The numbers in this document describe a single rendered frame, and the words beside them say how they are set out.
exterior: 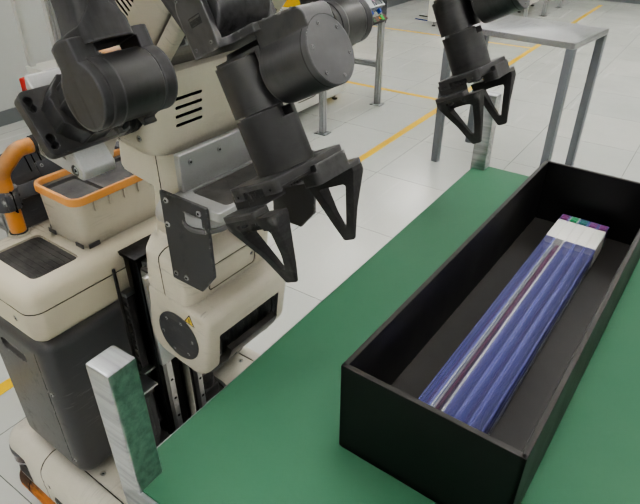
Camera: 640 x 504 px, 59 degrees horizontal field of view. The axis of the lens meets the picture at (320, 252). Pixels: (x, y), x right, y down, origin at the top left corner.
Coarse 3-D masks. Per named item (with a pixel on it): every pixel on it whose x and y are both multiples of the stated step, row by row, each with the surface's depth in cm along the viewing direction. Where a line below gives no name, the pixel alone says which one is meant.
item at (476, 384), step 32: (576, 224) 87; (544, 256) 79; (576, 256) 79; (512, 288) 73; (544, 288) 73; (576, 288) 77; (480, 320) 67; (512, 320) 67; (544, 320) 67; (480, 352) 63; (512, 352) 63; (448, 384) 59; (480, 384) 59; (512, 384) 59; (480, 416) 55
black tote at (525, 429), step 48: (528, 192) 86; (576, 192) 89; (624, 192) 85; (480, 240) 73; (528, 240) 89; (624, 240) 88; (432, 288) 64; (480, 288) 78; (624, 288) 79; (384, 336) 57; (432, 336) 70; (576, 336) 70; (384, 384) 50; (528, 384) 63; (576, 384) 62; (384, 432) 52; (432, 432) 48; (480, 432) 45; (528, 432) 58; (432, 480) 51; (480, 480) 47; (528, 480) 51
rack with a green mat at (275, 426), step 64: (448, 192) 105; (512, 192) 105; (384, 256) 87; (448, 256) 87; (320, 320) 74; (384, 320) 74; (128, 384) 48; (256, 384) 65; (320, 384) 65; (128, 448) 50; (192, 448) 58; (256, 448) 58; (320, 448) 58; (576, 448) 58
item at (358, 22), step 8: (336, 0) 91; (344, 0) 92; (352, 0) 93; (344, 8) 90; (352, 8) 92; (360, 8) 93; (352, 16) 91; (360, 16) 93; (352, 24) 91; (360, 24) 93; (352, 32) 92; (360, 32) 94; (352, 40) 94
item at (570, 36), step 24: (480, 24) 304; (504, 24) 304; (528, 24) 304; (552, 24) 304; (576, 24) 304; (576, 48) 271; (600, 48) 299; (552, 120) 290; (576, 120) 322; (552, 144) 295; (576, 144) 327
